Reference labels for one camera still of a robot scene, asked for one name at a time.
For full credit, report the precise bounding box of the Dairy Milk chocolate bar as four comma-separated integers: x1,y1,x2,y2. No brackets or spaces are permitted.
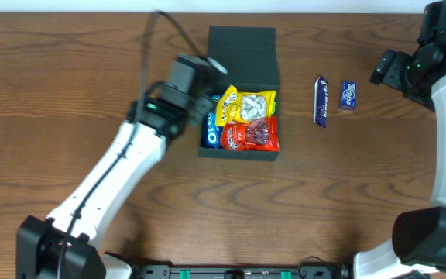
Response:
313,76,328,128

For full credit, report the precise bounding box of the blue Eclipse mint box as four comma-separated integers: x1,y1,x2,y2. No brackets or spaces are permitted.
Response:
339,81,358,111

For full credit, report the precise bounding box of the red snack bag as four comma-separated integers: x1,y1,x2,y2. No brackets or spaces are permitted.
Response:
220,116,280,152

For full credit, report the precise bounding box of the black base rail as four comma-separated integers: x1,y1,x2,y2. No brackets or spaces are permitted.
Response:
131,262,353,279

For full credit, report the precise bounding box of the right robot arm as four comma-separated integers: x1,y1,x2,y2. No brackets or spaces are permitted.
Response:
350,1,446,278

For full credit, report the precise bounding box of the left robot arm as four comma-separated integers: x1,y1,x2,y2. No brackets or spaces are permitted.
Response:
15,54,228,279

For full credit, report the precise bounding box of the colourful gummy candy bag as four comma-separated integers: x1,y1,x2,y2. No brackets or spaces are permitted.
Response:
271,102,276,116

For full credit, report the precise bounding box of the yellow Hershey's Kisses bag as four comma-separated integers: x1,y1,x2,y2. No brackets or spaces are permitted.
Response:
216,85,276,126

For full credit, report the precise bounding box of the black gift box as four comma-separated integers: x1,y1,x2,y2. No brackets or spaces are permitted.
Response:
198,26,280,161

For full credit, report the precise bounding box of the blue Oreo cookie pack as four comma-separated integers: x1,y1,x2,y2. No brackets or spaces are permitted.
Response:
203,95,222,149

